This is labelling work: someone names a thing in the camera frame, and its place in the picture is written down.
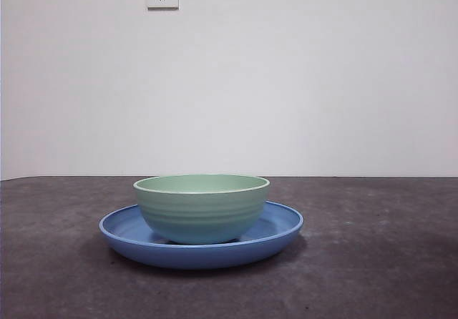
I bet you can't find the blue plate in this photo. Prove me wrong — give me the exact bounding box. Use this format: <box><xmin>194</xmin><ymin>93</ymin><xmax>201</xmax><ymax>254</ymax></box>
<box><xmin>98</xmin><ymin>201</ymin><xmax>305</xmax><ymax>270</ymax></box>

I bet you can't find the green bowl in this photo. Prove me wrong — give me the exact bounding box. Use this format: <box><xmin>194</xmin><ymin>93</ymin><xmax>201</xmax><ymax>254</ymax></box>
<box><xmin>132</xmin><ymin>174</ymin><xmax>271</xmax><ymax>245</ymax></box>

